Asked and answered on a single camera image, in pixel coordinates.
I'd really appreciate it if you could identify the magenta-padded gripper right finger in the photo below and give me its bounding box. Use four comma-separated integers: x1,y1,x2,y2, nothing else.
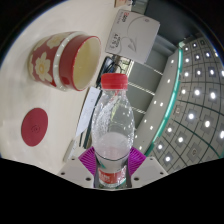
125,146,169,190

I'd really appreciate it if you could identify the flat round red coaster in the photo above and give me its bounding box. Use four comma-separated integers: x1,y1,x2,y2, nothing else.
20,107,49,148

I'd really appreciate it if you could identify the red floral ceramic cup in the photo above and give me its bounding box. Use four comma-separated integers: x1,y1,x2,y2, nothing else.
27,31,102,92

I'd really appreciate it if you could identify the large white cardboard box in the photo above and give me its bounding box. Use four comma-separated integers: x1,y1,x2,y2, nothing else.
105,8,161,65

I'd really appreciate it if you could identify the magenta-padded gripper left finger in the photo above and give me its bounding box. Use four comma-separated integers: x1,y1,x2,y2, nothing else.
57,146,100,190

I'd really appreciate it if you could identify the clear red-capped water bottle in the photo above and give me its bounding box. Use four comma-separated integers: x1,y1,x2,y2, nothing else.
91,73,136,188

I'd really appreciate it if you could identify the group of ceiling lights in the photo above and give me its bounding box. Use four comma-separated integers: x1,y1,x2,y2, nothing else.
139,36,224,174

